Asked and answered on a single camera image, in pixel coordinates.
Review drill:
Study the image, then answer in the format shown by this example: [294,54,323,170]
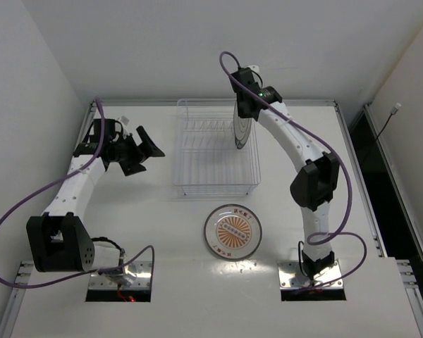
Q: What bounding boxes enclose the green rimmed white plate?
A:
[233,103,253,149]

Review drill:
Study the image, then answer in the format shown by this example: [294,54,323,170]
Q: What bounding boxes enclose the orange sunburst plate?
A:
[203,204,263,261]

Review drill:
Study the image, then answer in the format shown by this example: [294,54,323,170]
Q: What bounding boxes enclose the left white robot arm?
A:
[26,118,164,280]

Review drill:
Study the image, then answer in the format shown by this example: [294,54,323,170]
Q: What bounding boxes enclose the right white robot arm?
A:
[231,66,340,280]

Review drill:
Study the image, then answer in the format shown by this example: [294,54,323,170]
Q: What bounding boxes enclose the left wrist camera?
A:
[118,116,130,135]

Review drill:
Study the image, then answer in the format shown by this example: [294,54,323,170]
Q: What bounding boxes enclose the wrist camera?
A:
[248,65,259,75]
[118,116,130,135]

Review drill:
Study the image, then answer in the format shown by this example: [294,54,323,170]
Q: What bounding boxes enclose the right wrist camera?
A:
[248,65,259,75]

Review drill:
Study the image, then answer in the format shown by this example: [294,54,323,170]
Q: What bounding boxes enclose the clear wire dish rack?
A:
[173,99,261,198]

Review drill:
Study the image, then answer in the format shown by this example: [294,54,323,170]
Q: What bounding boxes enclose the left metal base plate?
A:
[88,261,153,291]

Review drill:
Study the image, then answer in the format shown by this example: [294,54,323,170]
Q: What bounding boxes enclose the metal base plate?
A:
[88,261,153,291]
[278,261,344,291]

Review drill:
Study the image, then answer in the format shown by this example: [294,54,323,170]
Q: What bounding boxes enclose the black wall cable with plug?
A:
[375,102,402,140]

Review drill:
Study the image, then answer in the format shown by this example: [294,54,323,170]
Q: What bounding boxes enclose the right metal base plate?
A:
[278,261,344,291]

